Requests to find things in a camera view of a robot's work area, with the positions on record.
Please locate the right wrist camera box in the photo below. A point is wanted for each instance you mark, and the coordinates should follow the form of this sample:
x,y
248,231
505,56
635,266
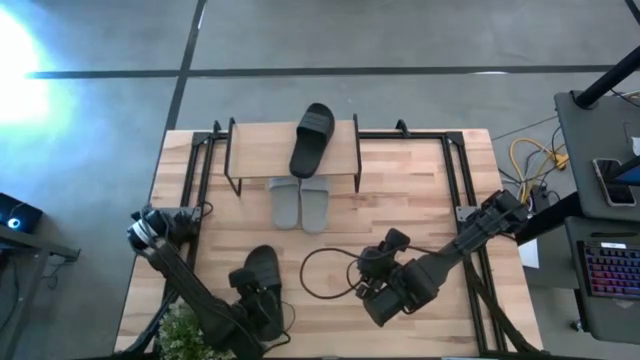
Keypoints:
x,y
396,239

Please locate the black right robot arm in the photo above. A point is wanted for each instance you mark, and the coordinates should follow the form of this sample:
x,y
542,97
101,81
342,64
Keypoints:
x,y
465,240

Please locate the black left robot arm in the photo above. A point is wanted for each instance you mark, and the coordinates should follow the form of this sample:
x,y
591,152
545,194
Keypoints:
x,y
185,285

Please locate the backlit keyboard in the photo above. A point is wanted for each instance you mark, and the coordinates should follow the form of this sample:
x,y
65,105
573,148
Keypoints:
x,y
612,270

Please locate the black support beam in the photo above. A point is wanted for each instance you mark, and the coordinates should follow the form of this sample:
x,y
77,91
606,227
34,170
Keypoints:
x,y
547,220

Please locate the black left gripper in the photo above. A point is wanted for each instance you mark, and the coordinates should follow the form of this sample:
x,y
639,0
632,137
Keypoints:
x,y
260,315

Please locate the wooden shelf with black frame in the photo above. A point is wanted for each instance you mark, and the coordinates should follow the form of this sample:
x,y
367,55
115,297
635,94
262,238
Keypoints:
x,y
260,150

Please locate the green artificial plant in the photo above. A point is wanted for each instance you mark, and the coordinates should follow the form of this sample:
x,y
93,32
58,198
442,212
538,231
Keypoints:
x,y
185,335

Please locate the black diagonal brace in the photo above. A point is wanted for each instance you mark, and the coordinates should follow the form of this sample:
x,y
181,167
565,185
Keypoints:
x,y
505,315
150,325

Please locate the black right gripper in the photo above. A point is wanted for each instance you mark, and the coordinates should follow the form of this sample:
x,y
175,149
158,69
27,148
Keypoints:
x,y
405,290

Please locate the grey side desk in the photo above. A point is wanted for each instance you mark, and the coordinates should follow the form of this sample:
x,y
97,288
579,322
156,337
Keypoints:
x,y
585,145

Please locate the black device with blue light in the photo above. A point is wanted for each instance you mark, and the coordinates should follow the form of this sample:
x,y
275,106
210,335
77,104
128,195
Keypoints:
x,y
17,215

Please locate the grey keyboard desk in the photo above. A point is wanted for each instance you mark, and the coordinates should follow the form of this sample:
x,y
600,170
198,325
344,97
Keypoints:
x,y
600,320

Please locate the black rubber slide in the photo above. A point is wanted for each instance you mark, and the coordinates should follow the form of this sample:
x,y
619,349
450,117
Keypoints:
x,y
311,142
265,260

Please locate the black aluminium table frame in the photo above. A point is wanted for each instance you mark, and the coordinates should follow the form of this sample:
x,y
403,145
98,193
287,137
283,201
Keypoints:
x,y
450,165

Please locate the grey rubber slide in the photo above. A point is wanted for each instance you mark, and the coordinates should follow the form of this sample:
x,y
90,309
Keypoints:
x,y
315,207
285,205

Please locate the grey metal stand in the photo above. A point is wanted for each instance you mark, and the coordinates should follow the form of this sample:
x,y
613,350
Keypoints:
x,y
30,250

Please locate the black round pole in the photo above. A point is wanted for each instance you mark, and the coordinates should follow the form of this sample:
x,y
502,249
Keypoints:
x,y
607,80

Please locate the white paper sheet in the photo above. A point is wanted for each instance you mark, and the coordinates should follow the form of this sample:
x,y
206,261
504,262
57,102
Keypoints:
x,y
529,254

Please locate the black smartphone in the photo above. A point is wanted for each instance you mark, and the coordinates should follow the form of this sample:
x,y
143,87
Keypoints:
x,y
614,182

